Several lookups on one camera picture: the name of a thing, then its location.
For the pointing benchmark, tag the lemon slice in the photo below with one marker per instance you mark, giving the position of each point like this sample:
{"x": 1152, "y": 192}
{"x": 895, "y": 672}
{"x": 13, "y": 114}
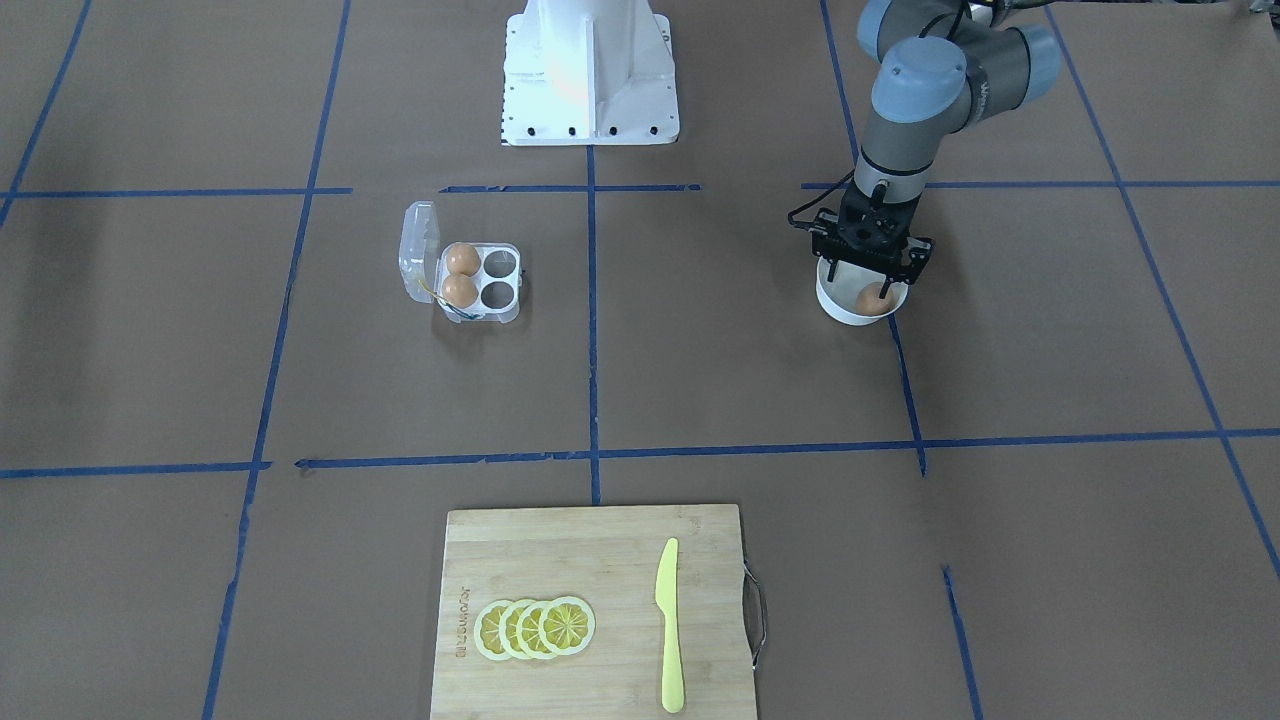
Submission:
{"x": 489, "y": 631}
{"x": 567, "y": 625}
{"x": 530, "y": 635}
{"x": 509, "y": 632}

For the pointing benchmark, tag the white bowl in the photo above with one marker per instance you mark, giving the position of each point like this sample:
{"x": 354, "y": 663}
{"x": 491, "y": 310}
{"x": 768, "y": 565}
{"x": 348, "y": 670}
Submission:
{"x": 837, "y": 284}

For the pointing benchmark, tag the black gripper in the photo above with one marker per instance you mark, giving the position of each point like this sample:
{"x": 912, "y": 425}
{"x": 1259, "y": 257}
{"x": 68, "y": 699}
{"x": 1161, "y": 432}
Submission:
{"x": 917, "y": 263}

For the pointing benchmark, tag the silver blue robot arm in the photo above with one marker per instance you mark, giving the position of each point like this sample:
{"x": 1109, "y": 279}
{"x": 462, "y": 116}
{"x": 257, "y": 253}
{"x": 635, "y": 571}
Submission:
{"x": 941, "y": 70}

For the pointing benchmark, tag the brown egg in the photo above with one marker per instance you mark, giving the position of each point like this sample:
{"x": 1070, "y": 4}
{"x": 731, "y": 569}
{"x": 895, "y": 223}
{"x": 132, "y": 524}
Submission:
{"x": 462, "y": 258}
{"x": 459, "y": 290}
{"x": 868, "y": 304}

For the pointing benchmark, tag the white pedestal column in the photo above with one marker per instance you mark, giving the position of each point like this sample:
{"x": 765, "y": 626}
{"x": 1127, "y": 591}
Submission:
{"x": 589, "y": 73}

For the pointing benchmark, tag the clear plastic egg box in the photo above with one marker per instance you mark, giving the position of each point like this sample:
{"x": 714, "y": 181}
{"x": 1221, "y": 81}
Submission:
{"x": 422, "y": 269}

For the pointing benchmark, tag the yellow plastic knife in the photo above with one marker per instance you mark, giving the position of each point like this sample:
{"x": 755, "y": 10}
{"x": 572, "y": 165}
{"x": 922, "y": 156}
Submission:
{"x": 672, "y": 683}

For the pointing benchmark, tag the bamboo cutting board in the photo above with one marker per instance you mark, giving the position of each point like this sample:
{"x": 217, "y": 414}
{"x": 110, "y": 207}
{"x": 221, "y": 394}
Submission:
{"x": 609, "y": 557}

